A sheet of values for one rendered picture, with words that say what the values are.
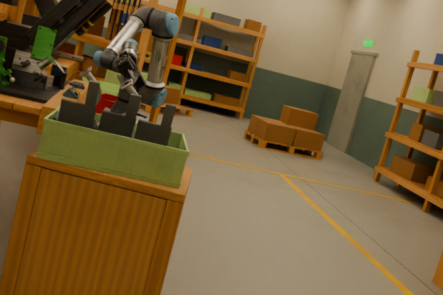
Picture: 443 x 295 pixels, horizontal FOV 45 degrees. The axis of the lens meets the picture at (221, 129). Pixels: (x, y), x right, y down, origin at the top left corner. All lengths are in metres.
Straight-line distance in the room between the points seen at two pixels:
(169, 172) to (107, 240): 0.39
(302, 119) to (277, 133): 0.78
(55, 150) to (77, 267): 0.52
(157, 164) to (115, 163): 0.18
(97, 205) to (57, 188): 0.18
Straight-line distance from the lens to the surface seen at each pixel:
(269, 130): 9.02
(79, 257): 2.42
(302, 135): 9.34
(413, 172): 8.46
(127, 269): 2.40
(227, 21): 12.04
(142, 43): 5.94
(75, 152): 2.31
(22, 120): 3.03
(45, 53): 3.52
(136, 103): 2.32
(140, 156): 2.29
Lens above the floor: 1.41
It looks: 8 degrees down
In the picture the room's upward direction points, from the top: 15 degrees clockwise
